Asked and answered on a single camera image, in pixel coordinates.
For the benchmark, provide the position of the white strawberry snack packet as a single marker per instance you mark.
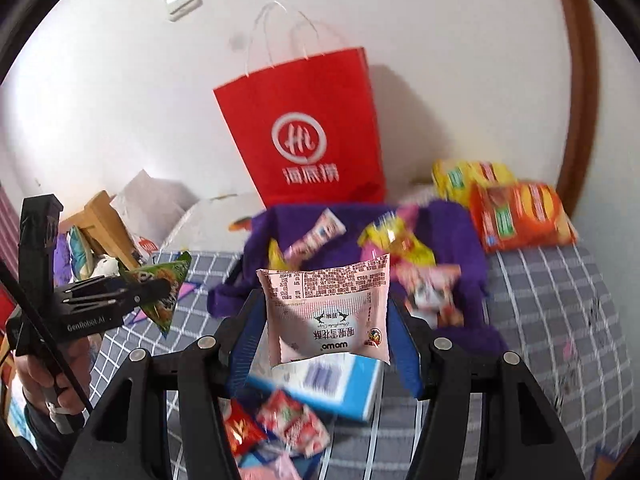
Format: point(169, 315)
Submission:
point(295, 420)

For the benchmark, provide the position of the blue tissue pack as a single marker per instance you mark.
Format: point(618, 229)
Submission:
point(345, 390)

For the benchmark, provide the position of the pale pink pastry packet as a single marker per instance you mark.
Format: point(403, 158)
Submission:
point(325, 310)

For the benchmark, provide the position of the red snack packet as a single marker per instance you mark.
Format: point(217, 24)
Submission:
point(240, 430)

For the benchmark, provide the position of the long pink wafer packet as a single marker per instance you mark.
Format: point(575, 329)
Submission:
point(317, 234)

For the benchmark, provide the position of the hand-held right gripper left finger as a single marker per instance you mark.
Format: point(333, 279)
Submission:
point(246, 345)

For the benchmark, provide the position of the white plastic bag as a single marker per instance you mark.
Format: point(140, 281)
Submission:
point(150, 200)

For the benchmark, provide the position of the pink pillow snack packet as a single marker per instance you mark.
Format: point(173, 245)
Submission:
point(272, 470)

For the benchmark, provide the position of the yellow and pink crisps packet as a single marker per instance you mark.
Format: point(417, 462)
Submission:
point(395, 242)

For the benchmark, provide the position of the person's left hand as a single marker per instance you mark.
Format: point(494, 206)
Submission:
point(80, 355)

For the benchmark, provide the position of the brown wooden door frame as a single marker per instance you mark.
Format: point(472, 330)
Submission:
point(585, 110)

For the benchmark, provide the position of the person's left forearm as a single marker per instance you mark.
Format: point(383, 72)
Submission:
point(35, 422)

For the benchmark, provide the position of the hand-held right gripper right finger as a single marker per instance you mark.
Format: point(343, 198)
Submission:
point(407, 360)

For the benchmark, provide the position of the yellow snack packet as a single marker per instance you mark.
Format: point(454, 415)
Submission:
point(276, 257)

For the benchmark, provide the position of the panda print snack packet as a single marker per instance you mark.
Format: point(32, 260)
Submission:
point(430, 290)

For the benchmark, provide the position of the purple cloth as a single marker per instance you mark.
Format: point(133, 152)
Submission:
point(465, 240)

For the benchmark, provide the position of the yellow chip bag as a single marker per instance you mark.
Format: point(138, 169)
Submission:
point(465, 180)

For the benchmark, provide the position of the red paper bag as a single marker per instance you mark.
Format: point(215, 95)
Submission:
point(310, 110)

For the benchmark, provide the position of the grey checked bed sheet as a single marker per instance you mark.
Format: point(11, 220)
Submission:
point(540, 310)

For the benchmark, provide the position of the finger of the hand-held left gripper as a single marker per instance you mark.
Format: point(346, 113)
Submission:
point(152, 291)

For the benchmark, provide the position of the orange chip bag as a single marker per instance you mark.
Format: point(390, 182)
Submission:
point(520, 217)

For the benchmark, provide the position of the wooden chair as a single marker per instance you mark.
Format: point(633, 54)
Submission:
point(102, 220)

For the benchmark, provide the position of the teal patterned pillow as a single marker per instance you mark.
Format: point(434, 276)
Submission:
point(80, 255)

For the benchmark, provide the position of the green snack packet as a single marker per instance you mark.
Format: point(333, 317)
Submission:
point(172, 267)

